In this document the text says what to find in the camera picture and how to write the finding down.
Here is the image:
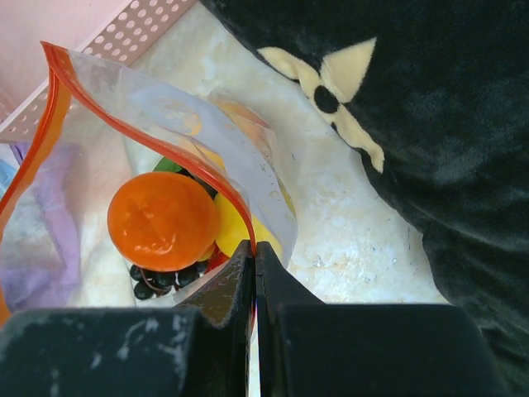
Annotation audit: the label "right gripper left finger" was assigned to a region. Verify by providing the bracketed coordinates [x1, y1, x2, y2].
[1, 241, 255, 396]

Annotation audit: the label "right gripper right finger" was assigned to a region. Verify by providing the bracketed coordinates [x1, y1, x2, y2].
[255, 242, 508, 396]

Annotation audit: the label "dark grape bunch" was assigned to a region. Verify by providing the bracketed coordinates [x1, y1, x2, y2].
[129, 261, 208, 301]

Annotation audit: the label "yellow lemon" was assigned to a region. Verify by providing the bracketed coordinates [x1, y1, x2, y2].
[214, 193, 283, 257]

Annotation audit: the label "orange persimmon with green calyx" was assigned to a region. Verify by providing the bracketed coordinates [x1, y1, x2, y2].
[107, 171, 220, 271]

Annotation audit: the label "clear zip bag orange zipper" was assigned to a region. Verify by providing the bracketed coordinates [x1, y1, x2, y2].
[1, 43, 298, 307]

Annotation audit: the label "red cherry sprig green leaves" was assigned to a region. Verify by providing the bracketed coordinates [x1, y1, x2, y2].
[205, 250, 230, 273]

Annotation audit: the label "pink purple cloth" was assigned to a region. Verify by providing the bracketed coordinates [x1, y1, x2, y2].
[1, 144, 81, 313]

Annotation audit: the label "black pillow cream flowers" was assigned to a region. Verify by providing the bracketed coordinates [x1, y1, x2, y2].
[205, 1, 528, 396]

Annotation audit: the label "pink plastic basket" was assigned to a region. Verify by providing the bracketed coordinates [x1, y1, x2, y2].
[1, 0, 196, 144]

